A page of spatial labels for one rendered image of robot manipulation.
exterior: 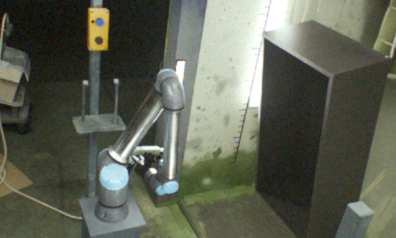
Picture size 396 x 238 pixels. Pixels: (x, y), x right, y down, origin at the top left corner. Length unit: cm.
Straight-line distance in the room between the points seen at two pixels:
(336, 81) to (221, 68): 118
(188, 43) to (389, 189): 186
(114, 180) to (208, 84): 114
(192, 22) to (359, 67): 116
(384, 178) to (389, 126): 43
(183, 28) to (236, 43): 44
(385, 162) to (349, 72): 164
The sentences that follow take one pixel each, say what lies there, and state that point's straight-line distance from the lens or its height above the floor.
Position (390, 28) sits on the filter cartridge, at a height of 160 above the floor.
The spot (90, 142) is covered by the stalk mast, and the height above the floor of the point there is 56.
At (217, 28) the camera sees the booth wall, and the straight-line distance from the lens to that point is 298.
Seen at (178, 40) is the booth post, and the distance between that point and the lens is 288.
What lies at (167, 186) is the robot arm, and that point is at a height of 82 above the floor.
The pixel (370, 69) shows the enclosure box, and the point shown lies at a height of 165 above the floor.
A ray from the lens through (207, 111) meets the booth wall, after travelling 323.
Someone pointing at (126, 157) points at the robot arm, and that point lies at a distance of 247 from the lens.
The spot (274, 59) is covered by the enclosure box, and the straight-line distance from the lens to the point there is 266.
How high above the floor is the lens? 229
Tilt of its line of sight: 28 degrees down
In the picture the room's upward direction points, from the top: 9 degrees clockwise
